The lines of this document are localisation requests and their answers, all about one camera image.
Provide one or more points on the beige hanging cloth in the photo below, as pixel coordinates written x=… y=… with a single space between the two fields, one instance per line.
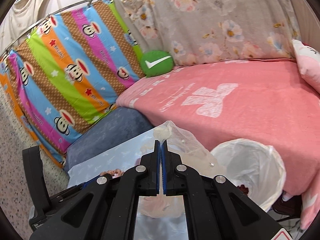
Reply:
x=32 y=10

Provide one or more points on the beige fabric cover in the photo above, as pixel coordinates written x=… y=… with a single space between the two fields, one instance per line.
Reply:
x=305 y=12

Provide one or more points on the white mesh net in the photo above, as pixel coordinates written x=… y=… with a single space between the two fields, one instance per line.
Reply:
x=185 y=150

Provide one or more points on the green round cushion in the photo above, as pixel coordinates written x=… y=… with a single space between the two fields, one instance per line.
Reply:
x=155 y=67

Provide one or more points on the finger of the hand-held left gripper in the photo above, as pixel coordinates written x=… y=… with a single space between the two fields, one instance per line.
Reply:
x=90 y=183

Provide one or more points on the pink and white cushion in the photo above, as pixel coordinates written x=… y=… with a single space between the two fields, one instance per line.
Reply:
x=310 y=67

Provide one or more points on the white lined trash bin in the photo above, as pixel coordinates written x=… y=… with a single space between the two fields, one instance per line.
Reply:
x=250 y=165

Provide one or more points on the blue-grey cushion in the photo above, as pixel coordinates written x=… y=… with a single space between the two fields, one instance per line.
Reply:
x=107 y=130

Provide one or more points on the light blue palm-print pillow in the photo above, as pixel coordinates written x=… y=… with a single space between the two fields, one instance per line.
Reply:
x=112 y=155

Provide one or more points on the pink blanket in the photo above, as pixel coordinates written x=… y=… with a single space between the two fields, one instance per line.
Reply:
x=225 y=120

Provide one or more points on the striped monkey print blanket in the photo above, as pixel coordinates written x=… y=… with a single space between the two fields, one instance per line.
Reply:
x=62 y=80

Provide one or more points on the grey floral bedsheet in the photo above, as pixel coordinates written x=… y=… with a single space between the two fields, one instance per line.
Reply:
x=212 y=17

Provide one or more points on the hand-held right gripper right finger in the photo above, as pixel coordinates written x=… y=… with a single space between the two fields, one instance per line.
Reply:
x=164 y=170

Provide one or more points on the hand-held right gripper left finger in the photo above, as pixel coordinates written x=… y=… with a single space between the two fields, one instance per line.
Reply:
x=157 y=170

